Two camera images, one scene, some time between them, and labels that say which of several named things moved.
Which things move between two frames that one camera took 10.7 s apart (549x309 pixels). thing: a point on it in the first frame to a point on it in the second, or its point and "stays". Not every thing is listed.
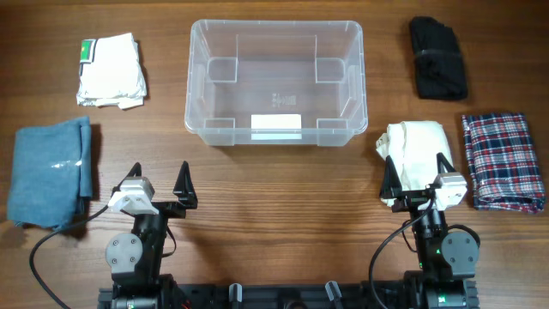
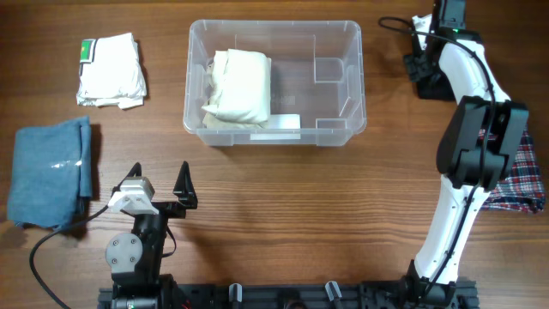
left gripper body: x=171 y=209 stays
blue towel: x=51 y=172 stays
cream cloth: x=413 y=148 to x=239 y=84
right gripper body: x=410 y=200 to x=418 y=51
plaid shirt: x=504 y=169 stays
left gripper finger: x=184 y=189 stays
